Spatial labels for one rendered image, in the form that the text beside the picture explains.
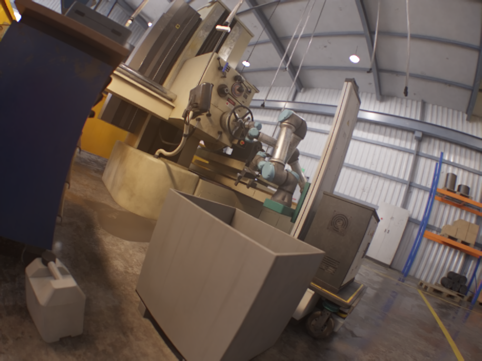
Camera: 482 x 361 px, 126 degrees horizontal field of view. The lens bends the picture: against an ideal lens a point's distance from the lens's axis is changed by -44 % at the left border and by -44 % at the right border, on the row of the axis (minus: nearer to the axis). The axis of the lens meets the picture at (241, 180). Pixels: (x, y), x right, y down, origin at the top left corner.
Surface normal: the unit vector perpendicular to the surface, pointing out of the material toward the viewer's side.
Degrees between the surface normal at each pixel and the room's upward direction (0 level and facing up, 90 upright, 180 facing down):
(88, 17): 90
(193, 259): 90
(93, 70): 90
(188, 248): 90
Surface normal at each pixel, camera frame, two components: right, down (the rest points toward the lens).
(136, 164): -0.16, -0.09
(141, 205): 0.37, 0.13
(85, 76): 0.66, 0.26
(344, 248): -0.62, -0.28
